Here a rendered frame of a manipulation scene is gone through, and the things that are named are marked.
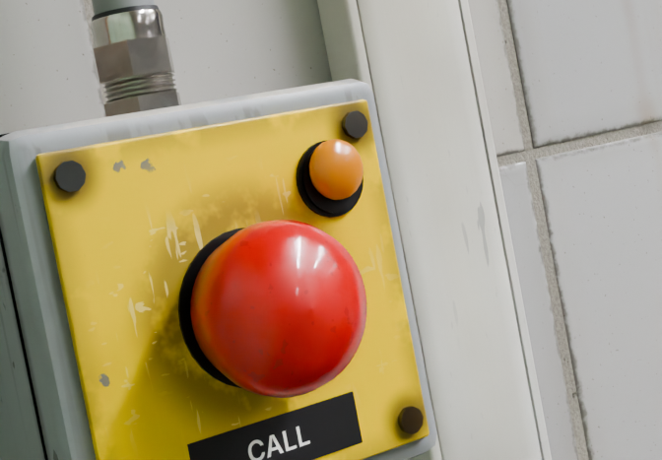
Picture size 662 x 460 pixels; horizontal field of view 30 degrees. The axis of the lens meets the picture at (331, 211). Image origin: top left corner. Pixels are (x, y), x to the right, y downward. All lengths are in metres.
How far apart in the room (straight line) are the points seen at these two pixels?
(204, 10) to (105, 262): 0.12
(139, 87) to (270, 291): 0.08
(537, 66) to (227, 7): 0.12
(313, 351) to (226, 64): 0.13
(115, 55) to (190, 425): 0.10
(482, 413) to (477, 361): 0.02
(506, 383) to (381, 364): 0.10
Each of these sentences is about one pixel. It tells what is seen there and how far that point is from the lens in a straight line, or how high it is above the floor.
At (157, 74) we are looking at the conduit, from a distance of 0.32.
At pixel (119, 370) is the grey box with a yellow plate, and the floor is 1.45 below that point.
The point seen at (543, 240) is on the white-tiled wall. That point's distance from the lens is 0.45.
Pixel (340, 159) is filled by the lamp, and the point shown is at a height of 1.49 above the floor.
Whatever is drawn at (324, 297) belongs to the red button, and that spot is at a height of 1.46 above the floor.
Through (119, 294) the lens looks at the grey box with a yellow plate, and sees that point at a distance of 0.28.
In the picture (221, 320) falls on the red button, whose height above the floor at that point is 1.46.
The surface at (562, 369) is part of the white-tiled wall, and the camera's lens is 0.45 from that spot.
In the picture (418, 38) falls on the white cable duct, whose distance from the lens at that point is 0.40.
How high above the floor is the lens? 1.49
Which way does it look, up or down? 3 degrees down
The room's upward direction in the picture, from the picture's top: 11 degrees counter-clockwise
